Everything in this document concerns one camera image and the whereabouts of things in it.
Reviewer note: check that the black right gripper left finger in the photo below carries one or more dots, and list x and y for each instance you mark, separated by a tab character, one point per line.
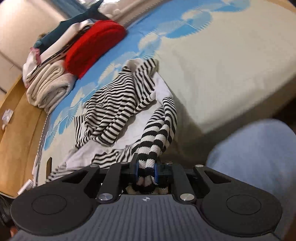
68	202

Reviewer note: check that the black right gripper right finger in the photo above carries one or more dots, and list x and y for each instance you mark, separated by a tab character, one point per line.
230	206

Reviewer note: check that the black white striped hooded top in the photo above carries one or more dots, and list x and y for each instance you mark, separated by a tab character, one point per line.
132	118

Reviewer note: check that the white folded clothes stack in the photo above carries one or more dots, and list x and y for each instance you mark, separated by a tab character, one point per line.
37	61

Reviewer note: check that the white power strip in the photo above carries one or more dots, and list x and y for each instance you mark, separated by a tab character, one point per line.
26	187

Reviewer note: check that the light blue trouser knee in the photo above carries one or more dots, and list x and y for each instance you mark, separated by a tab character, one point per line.
261	154

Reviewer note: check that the wooden bed headboard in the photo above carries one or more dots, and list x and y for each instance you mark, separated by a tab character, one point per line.
19	140

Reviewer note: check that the tissue packet on headboard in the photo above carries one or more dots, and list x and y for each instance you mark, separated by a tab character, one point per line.
6	118

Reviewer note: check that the cream folded blanket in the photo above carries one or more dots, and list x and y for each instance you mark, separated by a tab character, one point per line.
50	86

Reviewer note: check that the blue white patterned bedsheet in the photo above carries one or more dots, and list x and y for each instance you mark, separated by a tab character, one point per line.
227	63

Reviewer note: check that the red folded blanket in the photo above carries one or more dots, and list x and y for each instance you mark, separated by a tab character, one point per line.
92	45

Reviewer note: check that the teal shark plush toy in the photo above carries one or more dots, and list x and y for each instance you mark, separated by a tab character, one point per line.
50	38

